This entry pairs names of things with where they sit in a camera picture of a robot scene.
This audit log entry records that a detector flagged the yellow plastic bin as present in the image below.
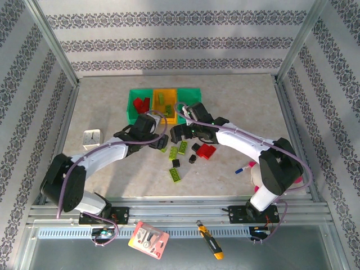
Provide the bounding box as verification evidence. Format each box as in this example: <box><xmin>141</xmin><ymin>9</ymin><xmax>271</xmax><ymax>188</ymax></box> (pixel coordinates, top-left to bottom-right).
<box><xmin>151</xmin><ymin>88</ymin><xmax>178</xmax><ymax>125</ymax></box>

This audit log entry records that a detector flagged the white square clock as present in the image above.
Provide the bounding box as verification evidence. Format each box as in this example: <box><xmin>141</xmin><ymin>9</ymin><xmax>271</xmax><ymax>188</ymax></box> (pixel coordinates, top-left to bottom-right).
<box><xmin>83</xmin><ymin>128</ymin><xmax>104</xmax><ymax>151</ymax></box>

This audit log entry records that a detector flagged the white and pink plush toy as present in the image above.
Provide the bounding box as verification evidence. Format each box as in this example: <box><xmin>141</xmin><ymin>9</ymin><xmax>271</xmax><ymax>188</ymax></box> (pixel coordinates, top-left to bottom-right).
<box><xmin>249</xmin><ymin>161</ymin><xmax>304</xmax><ymax>195</ymax></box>

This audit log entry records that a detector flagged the red blister pack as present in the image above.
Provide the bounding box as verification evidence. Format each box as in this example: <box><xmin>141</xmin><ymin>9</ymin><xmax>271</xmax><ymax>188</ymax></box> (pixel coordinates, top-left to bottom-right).
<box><xmin>128</xmin><ymin>221</ymin><xmax>170</xmax><ymax>260</ymax></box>

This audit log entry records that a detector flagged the small electronics board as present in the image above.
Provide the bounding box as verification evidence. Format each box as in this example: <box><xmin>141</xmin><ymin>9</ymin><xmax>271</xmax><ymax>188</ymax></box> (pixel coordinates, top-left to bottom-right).
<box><xmin>250</xmin><ymin>224</ymin><xmax>272</xmax><ymax>244</ymax></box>
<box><xmin>89</xmin><ymin>227</ymin><xmax>115</xmax><ymax>247</ymax></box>

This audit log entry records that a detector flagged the yellow and black utility knife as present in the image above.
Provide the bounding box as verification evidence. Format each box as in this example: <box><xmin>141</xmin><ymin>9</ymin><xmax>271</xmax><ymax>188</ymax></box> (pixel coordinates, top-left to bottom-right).
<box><xmin>196</xmin><ymin>220</ymin><xmax>225</xmax><ymax>260</ymax></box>

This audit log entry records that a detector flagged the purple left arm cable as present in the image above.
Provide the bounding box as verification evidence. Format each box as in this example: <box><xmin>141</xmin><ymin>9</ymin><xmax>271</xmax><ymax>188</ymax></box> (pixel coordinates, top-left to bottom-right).
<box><xmin>56</xmin><ymin>109</ymin><xmax>169</xmax><ymax>248</ymax></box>

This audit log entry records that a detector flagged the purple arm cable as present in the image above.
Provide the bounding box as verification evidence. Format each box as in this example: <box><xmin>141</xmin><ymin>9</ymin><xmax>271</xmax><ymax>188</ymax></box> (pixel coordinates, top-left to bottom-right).
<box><xmin>56</xmin><ymin>109</ymin><xmax>169</xmax><ymax>248</ymax></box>
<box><xmin>174</xmin><ymin>101</ymin><xmax>313</xmax><ymax>246</ymax></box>

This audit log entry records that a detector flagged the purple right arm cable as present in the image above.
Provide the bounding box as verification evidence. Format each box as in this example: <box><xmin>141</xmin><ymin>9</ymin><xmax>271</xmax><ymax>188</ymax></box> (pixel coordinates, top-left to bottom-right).
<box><xmin>174</xmin><ymin>101</ymin><xmax>313</xmax><ymax>246</ymax></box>

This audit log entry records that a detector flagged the aluminium mounting rail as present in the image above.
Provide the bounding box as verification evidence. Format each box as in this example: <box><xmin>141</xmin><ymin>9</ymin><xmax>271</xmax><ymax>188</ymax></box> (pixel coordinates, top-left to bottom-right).
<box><xmin>26</xmin><ymin>196</ymin><xmax>334</xmax><ymax>226</ymax></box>

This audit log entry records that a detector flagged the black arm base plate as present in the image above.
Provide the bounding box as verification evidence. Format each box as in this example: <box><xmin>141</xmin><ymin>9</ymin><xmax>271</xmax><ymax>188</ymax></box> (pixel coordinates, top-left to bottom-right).
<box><xmin>222</xmin><ymin>205</ymin><xmax>279</xmax><ymax>224</ymax></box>
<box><xmin>78</xmin><ymin>206</ymin><xmax>130</xmax><ymax>225</ymax></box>

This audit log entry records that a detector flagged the aluminium side rail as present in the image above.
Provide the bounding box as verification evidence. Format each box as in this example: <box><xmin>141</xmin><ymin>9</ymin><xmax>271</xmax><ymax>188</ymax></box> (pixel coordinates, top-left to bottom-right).
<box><xmin>38</xmin><ymin>81</ymin><xmax>81</xmax><ymax>205</ymax></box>
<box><xmin>274</xmin><ymin>81</ymin><xmax>320</xmax><ymax>202</ymax></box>

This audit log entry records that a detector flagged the slotted metal cable duct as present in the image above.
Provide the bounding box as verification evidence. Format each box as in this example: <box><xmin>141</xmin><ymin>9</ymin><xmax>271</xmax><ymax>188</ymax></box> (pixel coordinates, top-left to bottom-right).
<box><xmin>36</xmin><ymin>227</ymin><xmax>254</xmax><ymax>239</ymax></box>

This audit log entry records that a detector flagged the aluminium corner post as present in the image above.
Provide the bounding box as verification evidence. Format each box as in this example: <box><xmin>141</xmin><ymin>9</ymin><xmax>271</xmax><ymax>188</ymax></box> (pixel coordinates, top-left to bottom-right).
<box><xmin>24</xmin><ymin>0</ymin><xmax>82</xmax><ymax>88</ymax></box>
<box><xmin>274</xmin><ymin>0</ymin><xmax>329</xmax><ymax>84</ymax></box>

